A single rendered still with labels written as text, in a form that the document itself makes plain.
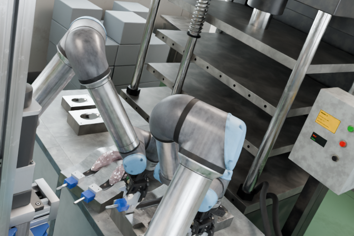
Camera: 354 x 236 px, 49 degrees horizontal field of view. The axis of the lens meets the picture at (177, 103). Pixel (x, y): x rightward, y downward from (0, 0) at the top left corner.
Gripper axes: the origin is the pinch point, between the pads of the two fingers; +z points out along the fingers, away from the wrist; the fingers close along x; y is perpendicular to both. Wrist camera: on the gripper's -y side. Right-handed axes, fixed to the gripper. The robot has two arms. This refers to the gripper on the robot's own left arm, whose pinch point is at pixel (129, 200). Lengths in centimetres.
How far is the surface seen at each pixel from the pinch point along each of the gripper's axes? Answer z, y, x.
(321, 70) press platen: -69, -91, -8
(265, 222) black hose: -7, -56, 29
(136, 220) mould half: 4.2, -1.4, 6.9
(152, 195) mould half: 4.2, -17.1, -4.1
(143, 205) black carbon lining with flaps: 4.9, -9.8, -0.1
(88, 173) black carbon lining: 13.7, -0.1, -28.9
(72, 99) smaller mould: 19, -23, -95
